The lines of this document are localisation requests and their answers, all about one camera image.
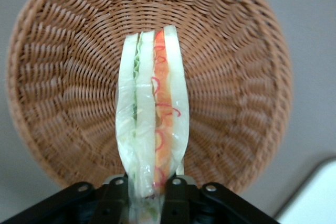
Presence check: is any triangle sandwich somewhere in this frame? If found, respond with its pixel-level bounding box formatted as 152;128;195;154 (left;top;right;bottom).
114;24;191;224

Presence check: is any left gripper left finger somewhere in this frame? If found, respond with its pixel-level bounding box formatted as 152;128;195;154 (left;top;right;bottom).
0;175;130;224

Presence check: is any brown round wicker basket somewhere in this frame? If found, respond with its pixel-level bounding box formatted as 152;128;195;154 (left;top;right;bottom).
4;0;294;196

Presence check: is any cream rectangular tray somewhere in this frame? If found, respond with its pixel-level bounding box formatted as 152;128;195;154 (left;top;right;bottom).
275;156;336;224

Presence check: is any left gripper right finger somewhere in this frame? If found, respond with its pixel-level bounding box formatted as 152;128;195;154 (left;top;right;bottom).
163;175;279;224

